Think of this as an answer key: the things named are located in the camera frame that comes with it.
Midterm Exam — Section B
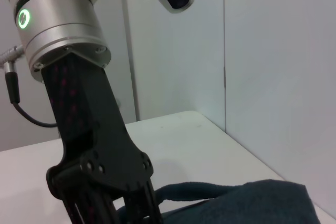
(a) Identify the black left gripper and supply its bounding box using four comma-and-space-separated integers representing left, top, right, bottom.
40, 52, 155, 224

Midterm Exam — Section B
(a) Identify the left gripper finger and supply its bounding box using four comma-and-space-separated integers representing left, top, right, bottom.
122, 177, 163, 224

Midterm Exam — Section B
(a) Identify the teal fabric lunch bag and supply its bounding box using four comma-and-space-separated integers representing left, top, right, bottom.
115, 179, 325, 224

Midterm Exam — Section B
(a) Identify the left wrist cable with connector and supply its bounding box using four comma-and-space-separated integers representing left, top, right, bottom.
0, 45, 60, 128

